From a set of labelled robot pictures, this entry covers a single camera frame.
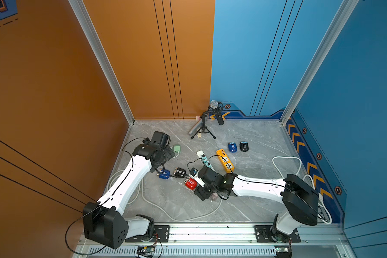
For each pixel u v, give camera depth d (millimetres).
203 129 1054
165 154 726
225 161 958
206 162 874
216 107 943
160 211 804
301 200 424
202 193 725
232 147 1021
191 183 868
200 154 985
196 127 1122
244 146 1021
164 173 894
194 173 725
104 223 386
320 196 850
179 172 913
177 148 1027
